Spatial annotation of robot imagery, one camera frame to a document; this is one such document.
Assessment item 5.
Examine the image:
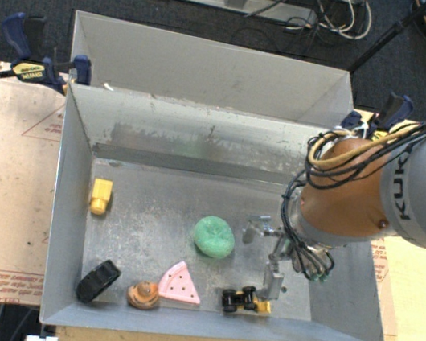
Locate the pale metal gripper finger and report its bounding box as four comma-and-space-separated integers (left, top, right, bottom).
257, 262, 288, 305
241, 212, 273, 249

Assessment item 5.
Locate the yellow and black toy vehicle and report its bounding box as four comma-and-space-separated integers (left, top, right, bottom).
218, 280, 276, 321

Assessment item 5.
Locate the green round sponge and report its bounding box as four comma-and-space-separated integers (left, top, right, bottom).
189, 212, 240, 262

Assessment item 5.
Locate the grey metal bin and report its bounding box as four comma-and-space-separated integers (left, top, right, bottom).
21, 9, 426, 341

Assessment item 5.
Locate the pink toy wedge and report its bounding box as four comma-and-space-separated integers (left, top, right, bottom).
155, 257, 208, 308

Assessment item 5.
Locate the brown toy snail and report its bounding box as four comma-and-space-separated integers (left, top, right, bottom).
124, 277, 163, 313

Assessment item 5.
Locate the yellow toy block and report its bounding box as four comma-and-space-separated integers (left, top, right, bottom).
87, 178, 116, 218

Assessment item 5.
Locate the brown cardboard board, red print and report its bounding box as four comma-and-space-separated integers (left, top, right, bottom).
0, 60, 426, 341

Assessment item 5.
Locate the black rubber ring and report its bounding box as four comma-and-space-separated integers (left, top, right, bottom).
73, 253, 125, 310

